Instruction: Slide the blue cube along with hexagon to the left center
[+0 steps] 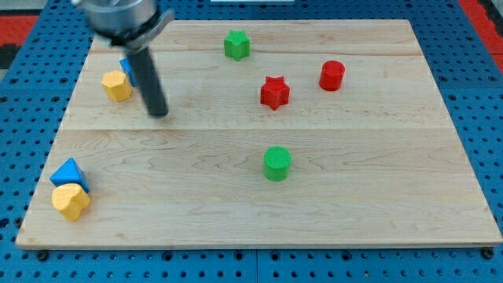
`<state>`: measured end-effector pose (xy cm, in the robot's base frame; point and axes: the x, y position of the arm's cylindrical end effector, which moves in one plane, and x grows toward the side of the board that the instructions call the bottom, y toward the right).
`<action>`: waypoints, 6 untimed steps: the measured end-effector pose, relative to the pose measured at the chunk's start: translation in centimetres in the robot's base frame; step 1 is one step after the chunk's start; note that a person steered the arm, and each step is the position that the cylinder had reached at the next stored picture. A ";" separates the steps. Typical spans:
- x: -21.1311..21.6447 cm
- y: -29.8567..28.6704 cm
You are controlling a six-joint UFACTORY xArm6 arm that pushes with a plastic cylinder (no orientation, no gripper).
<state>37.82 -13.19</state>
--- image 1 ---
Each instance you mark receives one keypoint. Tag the light wooden board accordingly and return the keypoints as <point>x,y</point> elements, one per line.
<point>376,164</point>

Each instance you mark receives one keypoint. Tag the green star block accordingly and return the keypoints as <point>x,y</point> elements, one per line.
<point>237,45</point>

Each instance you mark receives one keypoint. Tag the red cylinder block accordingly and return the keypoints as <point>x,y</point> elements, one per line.
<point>331,77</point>

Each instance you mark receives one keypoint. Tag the green cylinder block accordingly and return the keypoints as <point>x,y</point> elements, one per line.
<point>276,163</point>

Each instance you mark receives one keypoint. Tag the red star block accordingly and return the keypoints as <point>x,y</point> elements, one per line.
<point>275,92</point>

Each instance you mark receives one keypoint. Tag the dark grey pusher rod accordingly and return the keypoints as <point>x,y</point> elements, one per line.
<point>146,76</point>

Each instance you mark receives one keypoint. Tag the blue cube block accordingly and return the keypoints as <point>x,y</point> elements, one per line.
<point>125,65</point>

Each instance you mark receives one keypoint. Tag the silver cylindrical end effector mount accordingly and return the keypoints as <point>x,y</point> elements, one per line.
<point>132,24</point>

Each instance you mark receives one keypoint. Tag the blue triangle block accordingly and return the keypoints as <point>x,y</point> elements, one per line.
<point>70,172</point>

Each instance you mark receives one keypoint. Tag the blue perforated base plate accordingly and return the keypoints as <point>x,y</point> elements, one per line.
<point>39,84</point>

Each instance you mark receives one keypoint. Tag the yellow hexagon block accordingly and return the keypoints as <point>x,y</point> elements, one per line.
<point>116,86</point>

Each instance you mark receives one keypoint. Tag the yellow heart block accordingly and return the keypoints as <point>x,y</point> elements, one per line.
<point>70,200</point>

